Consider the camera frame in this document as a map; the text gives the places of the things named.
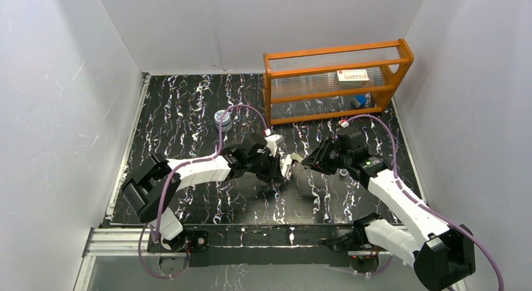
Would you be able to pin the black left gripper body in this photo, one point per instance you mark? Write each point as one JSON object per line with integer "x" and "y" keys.
{"x": 273, "y": 165}

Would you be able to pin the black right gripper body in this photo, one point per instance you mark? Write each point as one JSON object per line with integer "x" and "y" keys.
{"x": 329, "y": 157}

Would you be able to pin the white metal stapler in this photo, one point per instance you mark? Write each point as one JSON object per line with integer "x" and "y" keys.
{"x": 287, "y": 163}

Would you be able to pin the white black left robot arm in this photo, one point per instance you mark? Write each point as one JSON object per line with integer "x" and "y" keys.
{"x": 149, "y": 189}

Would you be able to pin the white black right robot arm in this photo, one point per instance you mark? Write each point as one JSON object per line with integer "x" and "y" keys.
{"x": 439, "y": 253}

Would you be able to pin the blue grey stapler remover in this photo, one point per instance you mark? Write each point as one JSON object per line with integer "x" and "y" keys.
{"x": 361, "y": 101}

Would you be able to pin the blue white round jar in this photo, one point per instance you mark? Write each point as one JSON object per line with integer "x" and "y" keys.
{"x": 223, "y": 121}

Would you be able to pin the orange wooden shelf rack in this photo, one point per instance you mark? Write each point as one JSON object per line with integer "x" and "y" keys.
{"x": 301, "y": 85}

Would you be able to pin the white red box on shelf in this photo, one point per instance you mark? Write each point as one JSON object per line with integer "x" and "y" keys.
{"x": 352, "y": 78}

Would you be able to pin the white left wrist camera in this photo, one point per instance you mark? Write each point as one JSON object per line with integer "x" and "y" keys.
{"x": 274, "y": 141}

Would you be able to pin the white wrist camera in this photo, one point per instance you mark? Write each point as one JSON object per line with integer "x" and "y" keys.
{"x": 343, "y": 123}
{"x": 274, "y": 141}

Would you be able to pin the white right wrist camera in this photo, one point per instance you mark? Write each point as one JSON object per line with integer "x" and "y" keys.
{"x": 343, "y": 123}

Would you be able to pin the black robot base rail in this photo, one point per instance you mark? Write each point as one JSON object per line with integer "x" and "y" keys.
{"x": 333, "y": 245}

